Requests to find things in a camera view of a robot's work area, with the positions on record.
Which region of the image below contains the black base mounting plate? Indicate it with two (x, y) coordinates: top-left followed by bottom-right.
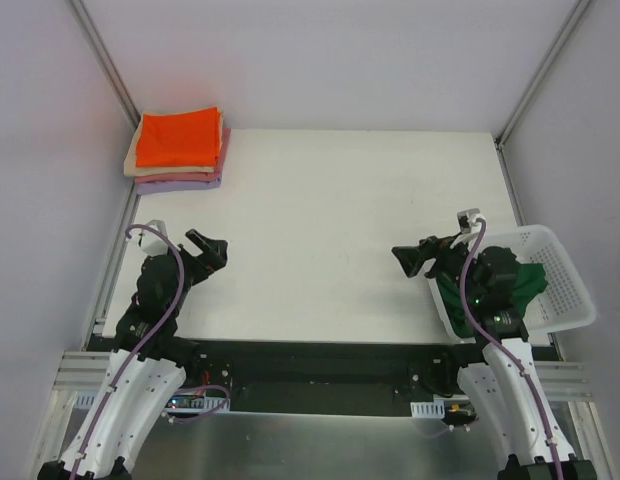
(177, 340), (482, 417)

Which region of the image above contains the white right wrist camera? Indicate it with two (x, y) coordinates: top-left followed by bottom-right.
(451, 208), (486, 248)

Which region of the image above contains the right aluminium corner post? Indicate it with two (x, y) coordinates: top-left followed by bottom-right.
(494, 0), (596, 149)

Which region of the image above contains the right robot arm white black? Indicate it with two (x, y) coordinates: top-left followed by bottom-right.
(392, 225), (597, 479)

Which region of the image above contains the left aluminium corner post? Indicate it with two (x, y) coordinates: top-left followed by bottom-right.
(66, 0), (140, 128)

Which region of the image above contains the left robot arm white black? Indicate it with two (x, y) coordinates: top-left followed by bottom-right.
(38, 223), (231, 479)

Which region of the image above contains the left white cable duct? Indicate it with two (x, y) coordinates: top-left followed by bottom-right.
(74, 392), (231, 415)

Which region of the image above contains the right white cable duct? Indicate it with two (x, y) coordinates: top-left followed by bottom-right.
(410, 399), (446, 420)

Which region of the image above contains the aluminium corner post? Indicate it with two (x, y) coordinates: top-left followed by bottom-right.
(66, 0), (140, 128)
(494, 0), (596, 149)

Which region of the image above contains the folded beige t-shirt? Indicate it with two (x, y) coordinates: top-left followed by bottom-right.
(122, 110), (226, 177)

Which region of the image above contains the white cable duct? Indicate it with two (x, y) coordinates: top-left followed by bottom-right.
(74, 392), (231, 415)
(410, 399), (446, 420)

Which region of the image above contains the folded lavender t-shirt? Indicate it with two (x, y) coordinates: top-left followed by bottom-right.
(135, 176), (222, 196)

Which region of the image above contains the folded orange t-shirt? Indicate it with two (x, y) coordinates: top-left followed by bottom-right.
(135, 107), (222, 169)

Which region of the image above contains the white plastic perforated basket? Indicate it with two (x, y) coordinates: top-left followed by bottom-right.
(425, 224), (597, 344)

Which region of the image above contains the folded pink t-shirt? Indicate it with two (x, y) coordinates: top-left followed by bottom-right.
(134, 127), (231, 184)

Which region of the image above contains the dark green t-shirt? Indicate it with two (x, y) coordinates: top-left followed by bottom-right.
(436, 263), (548, 339)

